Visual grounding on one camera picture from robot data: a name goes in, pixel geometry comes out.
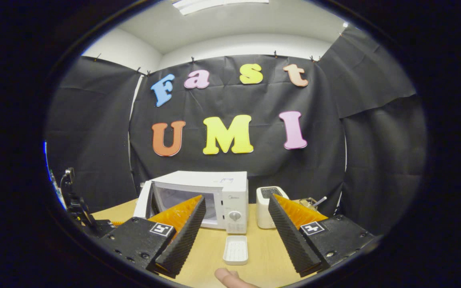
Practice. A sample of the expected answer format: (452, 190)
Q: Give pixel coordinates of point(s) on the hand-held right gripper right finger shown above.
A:
(290, 240)

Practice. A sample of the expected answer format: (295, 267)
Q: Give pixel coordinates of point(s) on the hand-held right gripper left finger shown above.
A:
(184, 240)

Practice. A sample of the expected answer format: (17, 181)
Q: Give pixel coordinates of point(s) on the black backdrop cloth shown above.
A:
(94, 132)

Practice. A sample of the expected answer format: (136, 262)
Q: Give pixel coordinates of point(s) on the white rectangular dish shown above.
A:
(235, 250)

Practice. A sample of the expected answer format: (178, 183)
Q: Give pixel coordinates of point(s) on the white toaster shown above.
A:
(263, 208)

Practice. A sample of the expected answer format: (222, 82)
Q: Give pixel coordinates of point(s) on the white microwave oven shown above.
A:
(232, 192)

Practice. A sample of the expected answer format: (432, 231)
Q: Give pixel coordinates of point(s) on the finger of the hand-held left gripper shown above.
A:
(116, 223)

